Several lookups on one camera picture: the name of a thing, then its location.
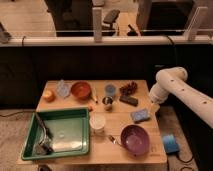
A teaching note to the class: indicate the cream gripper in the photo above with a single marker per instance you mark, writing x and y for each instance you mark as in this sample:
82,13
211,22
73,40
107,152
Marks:
154,108

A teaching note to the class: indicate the blue sponge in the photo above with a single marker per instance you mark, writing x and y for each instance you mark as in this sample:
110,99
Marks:
140,115

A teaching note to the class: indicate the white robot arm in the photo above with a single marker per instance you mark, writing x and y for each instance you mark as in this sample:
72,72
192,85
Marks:
173,81

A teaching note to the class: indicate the green plastic tray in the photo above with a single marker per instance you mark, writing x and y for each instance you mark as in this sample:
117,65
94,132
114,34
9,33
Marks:
70,134

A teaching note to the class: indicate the metal spatula in tray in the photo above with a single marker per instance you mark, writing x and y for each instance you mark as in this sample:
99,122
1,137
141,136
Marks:
43,147

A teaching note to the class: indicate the black rectangular block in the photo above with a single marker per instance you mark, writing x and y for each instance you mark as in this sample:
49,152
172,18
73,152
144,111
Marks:
129,100

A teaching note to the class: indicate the dark grape bunch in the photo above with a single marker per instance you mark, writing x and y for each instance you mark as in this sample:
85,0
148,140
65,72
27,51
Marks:
129,88

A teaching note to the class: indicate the wooden table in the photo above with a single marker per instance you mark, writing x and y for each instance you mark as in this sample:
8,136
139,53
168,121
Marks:
103,151

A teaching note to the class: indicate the purple bowl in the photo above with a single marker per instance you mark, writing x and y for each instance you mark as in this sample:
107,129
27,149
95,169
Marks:
135,140

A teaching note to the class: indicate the blue tape roll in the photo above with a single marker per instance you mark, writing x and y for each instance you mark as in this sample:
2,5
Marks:
170,144

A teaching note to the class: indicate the small metal cup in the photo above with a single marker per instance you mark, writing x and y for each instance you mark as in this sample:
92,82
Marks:
107,101

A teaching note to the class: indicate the metal fork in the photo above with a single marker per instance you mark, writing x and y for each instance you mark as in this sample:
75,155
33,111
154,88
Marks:
113,140

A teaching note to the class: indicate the white plastic cup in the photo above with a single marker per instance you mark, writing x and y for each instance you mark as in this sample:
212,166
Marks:
97,123

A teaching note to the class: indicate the small orange ball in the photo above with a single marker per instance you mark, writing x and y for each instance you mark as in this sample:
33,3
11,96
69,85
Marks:
90,108

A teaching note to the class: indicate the orange bowl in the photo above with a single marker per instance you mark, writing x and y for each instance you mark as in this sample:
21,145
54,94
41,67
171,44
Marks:
81,90

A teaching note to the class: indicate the clear plastic bag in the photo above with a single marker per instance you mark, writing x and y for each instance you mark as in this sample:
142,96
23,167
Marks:
63,89

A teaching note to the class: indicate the black office chair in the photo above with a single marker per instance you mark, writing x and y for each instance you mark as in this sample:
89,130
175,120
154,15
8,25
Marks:
108,21

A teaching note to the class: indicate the orange apple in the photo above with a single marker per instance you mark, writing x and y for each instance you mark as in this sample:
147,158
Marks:
48,95

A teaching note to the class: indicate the yellow handled tool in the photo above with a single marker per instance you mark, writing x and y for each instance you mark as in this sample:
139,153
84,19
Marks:
94,95

